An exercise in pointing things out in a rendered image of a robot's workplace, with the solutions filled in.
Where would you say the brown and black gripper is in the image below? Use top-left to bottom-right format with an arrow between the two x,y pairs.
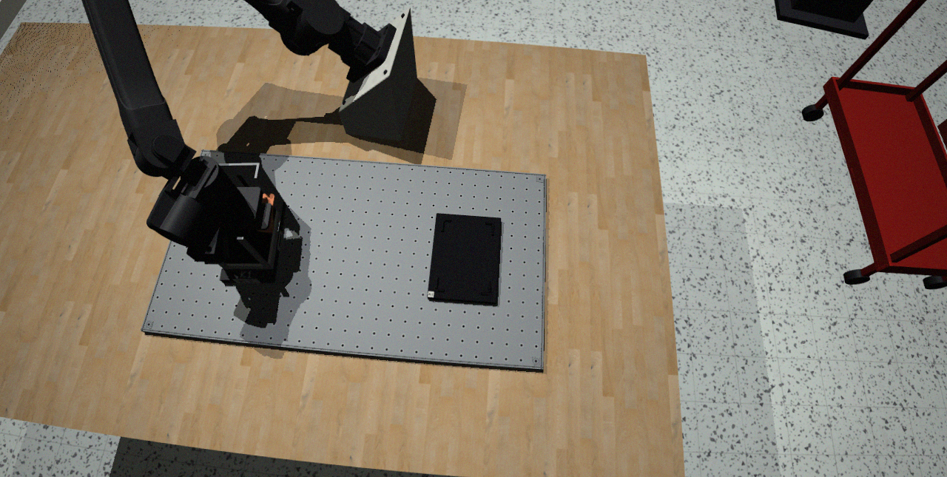
206,181 -> 275,233

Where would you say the black rack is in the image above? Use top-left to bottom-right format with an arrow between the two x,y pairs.
219,163 -> 286,283

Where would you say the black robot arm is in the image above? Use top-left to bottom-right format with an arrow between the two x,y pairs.
82,0 -> 397,264

